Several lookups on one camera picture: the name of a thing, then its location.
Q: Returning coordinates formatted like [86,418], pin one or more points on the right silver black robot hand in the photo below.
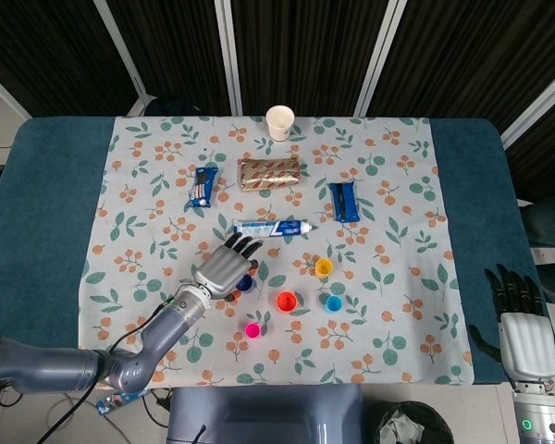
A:
[529,342]

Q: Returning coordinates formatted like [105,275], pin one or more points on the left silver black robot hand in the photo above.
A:
[219,273]

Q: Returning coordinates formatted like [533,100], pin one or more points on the dark blue plastic cup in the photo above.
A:
[246,284]

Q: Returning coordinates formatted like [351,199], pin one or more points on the pink plastic cup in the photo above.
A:
[253,330]

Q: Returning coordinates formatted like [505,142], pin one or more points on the yellow plastic cup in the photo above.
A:
[324,267]

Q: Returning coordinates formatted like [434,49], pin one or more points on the light blue plastic cup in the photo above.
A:
[334,303]

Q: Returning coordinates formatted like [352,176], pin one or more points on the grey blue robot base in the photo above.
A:
[259,416]

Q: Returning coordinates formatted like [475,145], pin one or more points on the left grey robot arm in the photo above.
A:
[166,326]

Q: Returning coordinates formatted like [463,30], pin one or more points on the blue white toothpaste tube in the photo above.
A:
[268,229]

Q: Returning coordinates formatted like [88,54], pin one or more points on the orange plastic cup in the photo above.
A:
[287,301]

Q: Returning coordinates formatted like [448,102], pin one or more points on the floral leaf print tablecloth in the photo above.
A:
[166,208]

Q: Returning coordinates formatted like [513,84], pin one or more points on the blue cookie pack with picture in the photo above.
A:
[202,187]

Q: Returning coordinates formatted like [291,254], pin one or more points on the gold foil snack package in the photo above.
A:
[268,173]

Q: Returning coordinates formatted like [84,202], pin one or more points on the dark teal chair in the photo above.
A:
[550,222]

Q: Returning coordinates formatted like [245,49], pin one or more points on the black trash bin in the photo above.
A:
[425,416]

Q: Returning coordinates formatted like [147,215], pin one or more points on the dark blue snack wrapper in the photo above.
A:
[344,201]

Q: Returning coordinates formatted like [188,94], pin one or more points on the white paper cup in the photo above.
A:
[279,122]

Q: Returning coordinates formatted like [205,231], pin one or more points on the blue cookie pack on floor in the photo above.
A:
[115,401]

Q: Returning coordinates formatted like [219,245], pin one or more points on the black bag behind table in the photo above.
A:
[173,107]

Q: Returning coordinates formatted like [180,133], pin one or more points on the teal table cover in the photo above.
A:
[41,208]

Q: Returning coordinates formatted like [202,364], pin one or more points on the dark folding partition screen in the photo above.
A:
[305,46]

